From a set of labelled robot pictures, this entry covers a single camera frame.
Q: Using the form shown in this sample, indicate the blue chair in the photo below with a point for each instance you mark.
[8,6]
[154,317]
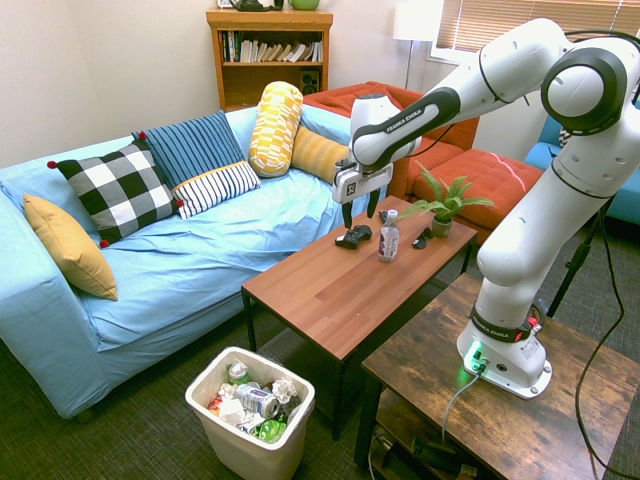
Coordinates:
[625,200]

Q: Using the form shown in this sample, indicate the white floor lamp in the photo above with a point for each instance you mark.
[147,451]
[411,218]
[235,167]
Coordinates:
[417,20]

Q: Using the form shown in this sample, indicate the green drink can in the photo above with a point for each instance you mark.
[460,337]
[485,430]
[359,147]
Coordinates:
[238,372]

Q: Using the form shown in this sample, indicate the orange armchair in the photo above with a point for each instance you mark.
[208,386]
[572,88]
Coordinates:
[335,100]

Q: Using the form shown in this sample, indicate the black power strip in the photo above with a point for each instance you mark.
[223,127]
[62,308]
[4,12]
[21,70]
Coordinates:
[430,452]

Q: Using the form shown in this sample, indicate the yellow white patterned bolster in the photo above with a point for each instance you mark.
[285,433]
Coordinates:
[275,130]

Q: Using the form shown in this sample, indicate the black sunglasses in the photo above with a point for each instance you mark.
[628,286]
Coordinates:
[423,239]

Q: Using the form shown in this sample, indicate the orange ottoman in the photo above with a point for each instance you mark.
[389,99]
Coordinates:
[490,175]

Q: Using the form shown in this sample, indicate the wooden bookshelf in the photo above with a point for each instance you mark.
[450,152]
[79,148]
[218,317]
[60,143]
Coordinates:
[270,80]

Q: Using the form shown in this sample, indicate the mustard striped bolster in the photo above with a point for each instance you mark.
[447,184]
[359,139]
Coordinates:
[317,155]

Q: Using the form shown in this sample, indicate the white trash bin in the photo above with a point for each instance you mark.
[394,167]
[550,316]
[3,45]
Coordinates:
[240,450]

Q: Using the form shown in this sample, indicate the green bowl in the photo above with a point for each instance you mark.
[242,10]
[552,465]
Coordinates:
[305,4]

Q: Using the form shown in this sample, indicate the crumpled white paper ball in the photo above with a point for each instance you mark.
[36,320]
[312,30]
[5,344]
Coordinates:
[285,389]

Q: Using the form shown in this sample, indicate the blue striped pillow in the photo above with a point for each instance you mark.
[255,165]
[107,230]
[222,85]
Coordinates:
[192,145]

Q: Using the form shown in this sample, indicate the silver blue drink can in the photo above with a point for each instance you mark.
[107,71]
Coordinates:
[257,399]

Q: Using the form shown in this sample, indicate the small black speaker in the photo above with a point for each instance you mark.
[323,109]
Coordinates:
[310,81]

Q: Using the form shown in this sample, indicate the black white checked pillow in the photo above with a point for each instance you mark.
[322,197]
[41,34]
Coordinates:
[120,192]

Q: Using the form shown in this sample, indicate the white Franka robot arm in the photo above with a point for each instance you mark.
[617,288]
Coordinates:
[575,175]

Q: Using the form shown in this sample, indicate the plain mustard yellow pillow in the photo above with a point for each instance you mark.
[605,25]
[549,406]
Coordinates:
[72,250]

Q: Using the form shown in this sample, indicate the light blue sofa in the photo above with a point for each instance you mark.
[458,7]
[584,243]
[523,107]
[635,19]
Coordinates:
[200,265]

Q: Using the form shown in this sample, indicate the green plastic wrapper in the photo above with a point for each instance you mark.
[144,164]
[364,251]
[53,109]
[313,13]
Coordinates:
[270,430]

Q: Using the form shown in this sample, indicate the potted green fern plant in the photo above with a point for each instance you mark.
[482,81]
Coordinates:
[442,210]

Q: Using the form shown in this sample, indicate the red snack wrapper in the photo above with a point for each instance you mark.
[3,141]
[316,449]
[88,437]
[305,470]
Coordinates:
[215,406]

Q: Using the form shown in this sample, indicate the white crumpled tissue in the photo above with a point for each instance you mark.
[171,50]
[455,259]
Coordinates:
[231,411]

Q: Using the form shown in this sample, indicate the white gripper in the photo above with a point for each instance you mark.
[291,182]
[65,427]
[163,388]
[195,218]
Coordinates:
[357,182]

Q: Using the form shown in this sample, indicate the reddish wooden coffee table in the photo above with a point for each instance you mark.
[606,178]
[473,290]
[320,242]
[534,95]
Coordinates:
[345,300]

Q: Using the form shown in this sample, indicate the clear plastic water bottle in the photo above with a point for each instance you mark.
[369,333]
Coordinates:
[388,242]

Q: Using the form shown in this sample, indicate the white navy striped pillow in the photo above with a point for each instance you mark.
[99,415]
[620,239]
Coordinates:
[217,190]

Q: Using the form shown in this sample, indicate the black camera tripod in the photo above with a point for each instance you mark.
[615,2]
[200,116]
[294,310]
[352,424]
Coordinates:
[580,255]

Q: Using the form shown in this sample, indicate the rustic brown side table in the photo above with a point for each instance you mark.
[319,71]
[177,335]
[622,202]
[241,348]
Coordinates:
[500,430]

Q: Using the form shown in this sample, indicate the row of books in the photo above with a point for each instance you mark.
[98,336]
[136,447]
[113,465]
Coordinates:
[270,52]

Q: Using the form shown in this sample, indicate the black object on shelf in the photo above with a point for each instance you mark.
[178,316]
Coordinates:
[250,5]

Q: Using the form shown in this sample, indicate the black game controller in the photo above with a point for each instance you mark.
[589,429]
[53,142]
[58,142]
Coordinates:
[356,236]

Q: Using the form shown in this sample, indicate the wooden window blinds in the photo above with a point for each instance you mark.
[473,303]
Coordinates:
[525,15]

